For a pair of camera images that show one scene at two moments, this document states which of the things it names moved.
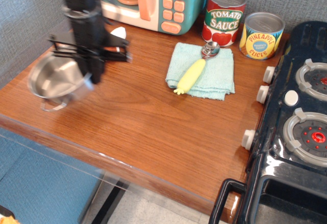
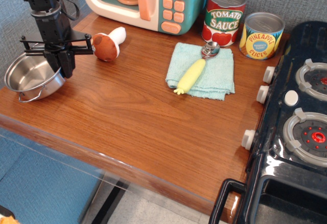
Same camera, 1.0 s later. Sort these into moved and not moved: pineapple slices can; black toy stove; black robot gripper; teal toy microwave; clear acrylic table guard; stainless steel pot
Moved: black robot gripper; stainless steel pot
Not moved: teal toy microwave; pineapple slices can; black toy stove; clear acrylic table guard
